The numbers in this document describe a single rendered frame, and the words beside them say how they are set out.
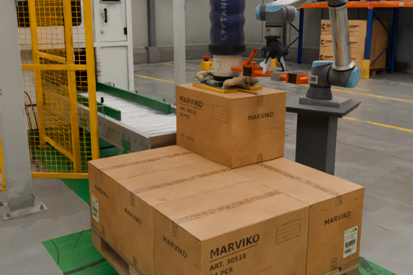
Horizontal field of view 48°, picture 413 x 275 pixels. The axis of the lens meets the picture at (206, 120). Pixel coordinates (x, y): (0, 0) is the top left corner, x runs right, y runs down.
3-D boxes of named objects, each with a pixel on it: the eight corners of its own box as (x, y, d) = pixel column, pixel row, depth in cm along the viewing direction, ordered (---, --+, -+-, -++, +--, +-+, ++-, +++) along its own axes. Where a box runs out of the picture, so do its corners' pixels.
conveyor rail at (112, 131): (46, 108, 494) (45, 90, 490) (51, 107, 497) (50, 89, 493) (149, 165, 310) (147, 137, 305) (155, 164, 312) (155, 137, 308)
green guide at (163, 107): (96, 89, 522) (96, 81, 520) (105, 88, 528) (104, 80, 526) (168, 114, 394) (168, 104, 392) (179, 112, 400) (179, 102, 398)
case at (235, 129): (176, 144, 309) (175, 85, 299) (224, 135, 331) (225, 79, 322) (232, 169, 261) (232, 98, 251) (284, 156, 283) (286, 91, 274)
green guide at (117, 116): (48, 93, 493) (47, 85, 491) (58, 92, 499) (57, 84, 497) (109, 122, 365) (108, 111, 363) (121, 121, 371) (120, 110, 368)
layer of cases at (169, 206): (91, 223, 284) (87, 161, 275) (222, 188, 339) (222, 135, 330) (201, 331, 188) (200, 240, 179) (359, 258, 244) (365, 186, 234)
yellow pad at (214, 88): (192, 86, 294) (192, 78, 292) (204, 85, 299) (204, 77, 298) (224, 94, 266) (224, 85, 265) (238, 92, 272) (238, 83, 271)
